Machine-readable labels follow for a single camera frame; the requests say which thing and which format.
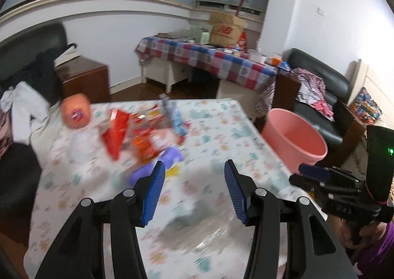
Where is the black armchair with wooden arms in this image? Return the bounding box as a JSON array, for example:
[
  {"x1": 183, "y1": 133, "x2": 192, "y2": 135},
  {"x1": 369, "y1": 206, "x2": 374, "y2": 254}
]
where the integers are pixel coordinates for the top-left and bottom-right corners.
[{"x1": 274, "y1": 48, "x2": 367, "y2": 169}]

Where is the floral tablecloth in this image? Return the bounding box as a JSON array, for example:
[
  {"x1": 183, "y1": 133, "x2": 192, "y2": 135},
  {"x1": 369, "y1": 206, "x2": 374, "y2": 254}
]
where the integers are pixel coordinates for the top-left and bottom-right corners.
[{"x1": 24, "y1": 99, "x2": 311, "y2": 279}]

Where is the blue white wrapper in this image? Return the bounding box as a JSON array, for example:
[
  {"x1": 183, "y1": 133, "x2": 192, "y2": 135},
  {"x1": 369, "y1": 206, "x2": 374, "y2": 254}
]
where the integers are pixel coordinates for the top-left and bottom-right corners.
[{"x1": 158, "y1": 94, "x2": 191, "y2": 138}]

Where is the person's right hand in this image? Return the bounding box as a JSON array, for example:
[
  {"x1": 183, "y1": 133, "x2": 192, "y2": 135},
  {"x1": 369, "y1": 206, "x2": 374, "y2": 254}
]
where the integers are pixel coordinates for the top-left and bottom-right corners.
[{"x1": 337, "y1": 217, "x2": 374, "y2": 252}]

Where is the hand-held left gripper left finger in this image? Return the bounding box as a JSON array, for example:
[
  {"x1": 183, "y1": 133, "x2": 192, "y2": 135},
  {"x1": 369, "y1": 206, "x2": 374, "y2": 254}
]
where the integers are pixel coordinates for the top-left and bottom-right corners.
[{"x1": 35, "y1": 160, "x2": 166, "y2": 279}]

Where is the green box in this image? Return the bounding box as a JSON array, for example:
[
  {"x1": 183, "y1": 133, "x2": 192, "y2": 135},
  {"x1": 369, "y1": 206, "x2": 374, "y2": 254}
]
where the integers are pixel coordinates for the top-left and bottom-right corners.
[{"x1": 188, "y1": 27, "x2": 210, "y2": 44}]

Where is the red white snack wrapper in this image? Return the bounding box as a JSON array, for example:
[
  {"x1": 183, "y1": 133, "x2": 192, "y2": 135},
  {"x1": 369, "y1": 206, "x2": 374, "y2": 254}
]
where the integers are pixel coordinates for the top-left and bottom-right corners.
[{"x1": 148, "y1": 129, "x2": 185, "y2": 156}]

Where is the purple plastic wrapper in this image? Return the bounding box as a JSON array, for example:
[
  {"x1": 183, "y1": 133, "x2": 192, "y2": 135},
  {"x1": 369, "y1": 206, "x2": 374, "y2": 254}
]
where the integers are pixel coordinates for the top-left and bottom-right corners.
[{"x1": 128, "y1": 147, "x2": 183, "y2": 187}]

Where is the clear plastic bag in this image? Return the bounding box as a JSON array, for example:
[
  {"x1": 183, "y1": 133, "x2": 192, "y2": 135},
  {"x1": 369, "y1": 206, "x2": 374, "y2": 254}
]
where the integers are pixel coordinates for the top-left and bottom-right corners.
[{"x1": 160, "y1": 205, "x2": 256, "y2": 256}]

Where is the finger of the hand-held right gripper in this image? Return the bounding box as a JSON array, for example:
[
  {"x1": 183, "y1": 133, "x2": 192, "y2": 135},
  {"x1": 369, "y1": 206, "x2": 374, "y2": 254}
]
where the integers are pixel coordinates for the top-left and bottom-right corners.
[
  {"x1": 298, "y1": 163, "x2": 365, "y2": 185},
  {"x1": 289, "y1": 174, "x2": 364, "y2": 204}
]

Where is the wooden nightstand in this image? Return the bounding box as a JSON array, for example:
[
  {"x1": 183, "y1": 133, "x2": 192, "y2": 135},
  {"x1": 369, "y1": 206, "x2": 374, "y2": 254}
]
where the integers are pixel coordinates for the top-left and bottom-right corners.
[{"x1": 55, "y1": 55, "x2": 111, "y2": 104}]

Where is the red paper packet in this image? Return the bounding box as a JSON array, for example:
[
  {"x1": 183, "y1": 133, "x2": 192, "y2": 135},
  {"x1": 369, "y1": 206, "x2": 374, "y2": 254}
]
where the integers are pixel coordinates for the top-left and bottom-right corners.
[{"x1": 101, "y1": 108, "x2": 131, "y2": 161}]

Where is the orange round package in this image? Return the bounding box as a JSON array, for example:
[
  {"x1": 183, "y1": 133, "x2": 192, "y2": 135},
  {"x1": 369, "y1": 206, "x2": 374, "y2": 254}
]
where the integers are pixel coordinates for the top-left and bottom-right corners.
[{"x1": 60, "y1": 93, "x2": 92, "y2": 128}]

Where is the comic printed cushion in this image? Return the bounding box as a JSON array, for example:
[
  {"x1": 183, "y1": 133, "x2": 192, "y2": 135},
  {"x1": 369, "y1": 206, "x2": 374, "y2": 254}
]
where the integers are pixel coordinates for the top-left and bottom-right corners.
[{"x1": 349, "y1": 87, "x2": 382, "y2": 127}]

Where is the pink plastic bucket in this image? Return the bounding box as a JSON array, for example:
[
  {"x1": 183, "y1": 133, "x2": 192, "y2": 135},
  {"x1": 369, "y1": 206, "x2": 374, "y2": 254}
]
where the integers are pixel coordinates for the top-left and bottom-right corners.
[{"x1": 261, "y1": 108, "x2": 328, "y2": 175}]

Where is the checkered tablecloth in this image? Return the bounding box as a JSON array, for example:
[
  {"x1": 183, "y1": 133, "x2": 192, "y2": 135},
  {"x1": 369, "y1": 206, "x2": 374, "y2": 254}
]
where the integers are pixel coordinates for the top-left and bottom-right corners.
[{"x1": 135, "y1": 35, "x2": 279, "y2": 89}]

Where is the cream bed headboard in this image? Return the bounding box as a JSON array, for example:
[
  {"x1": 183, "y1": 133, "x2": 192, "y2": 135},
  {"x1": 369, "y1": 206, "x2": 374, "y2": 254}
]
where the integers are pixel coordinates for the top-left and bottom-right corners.
[{"x1": 348, "y1": 59, "x2": 394, "y2": 132}]

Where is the white plastic container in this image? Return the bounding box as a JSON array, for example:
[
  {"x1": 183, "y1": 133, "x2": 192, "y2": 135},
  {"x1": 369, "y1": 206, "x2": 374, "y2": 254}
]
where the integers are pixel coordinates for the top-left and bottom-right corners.
[{"x1": 248, "y1": 49, "x2": 268, "y2": 64}]

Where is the pile of clothes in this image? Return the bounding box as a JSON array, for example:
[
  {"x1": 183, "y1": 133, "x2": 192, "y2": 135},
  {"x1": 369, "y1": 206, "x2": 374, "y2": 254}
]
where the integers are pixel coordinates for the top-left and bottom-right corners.
[{"x1": 291, "y1": 67, "x2": 336, "y2": 122}]

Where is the white cloth bag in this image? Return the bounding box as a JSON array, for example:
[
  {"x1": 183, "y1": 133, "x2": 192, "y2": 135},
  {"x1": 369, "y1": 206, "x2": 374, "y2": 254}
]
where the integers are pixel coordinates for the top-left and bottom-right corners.
[{"x1": 55, "y1": 43, "x2": 81, "y2": 66}]

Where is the dark garment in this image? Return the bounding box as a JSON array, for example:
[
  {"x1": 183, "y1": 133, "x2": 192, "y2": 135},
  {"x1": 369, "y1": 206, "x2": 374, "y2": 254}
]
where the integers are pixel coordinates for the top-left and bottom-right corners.
[{"x1": 28, "y1": 49, "x2": 63, "y2": 104}]

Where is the black leather sofa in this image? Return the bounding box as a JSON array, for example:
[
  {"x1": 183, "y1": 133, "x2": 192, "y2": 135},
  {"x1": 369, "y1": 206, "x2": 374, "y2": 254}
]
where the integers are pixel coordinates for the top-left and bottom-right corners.
[{"x1": 0, "y1": 22, "x2": 69, "y2": 236}]

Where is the brown paper bag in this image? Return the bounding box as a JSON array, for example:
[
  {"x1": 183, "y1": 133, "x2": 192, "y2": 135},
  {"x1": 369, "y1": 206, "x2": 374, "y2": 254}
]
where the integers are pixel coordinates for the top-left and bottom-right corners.
[{"x1": 209, "y1": 12, "x2": 246, "y2": 47}]

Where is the white garment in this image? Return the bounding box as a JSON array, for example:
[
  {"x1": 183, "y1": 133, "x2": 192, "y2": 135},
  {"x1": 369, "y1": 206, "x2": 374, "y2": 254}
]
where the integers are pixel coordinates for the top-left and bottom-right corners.
[{"x1": 0, "y1": 81, "x2": 51, "y2": 144}]

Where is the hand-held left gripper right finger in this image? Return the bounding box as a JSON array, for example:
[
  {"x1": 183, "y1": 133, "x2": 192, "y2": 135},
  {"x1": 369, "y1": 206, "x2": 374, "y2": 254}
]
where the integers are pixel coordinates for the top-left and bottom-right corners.
[{"x1": 224, "y1": 159, "x2": 358, "y2": 279}]

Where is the patterned hanging cloth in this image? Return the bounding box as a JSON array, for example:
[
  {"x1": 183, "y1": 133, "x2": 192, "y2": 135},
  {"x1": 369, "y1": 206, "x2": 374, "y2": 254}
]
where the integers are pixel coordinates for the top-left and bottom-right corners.
[{"x1": 255, "y1": 79, "x2": 278, "y2": 113}]

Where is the orange snack wrapper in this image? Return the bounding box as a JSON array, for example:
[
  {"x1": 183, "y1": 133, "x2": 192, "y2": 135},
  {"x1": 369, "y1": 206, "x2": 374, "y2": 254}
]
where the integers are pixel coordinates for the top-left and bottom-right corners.
[{"x1": 130, "y1": 135, "x2": 164, "y2": 163}]

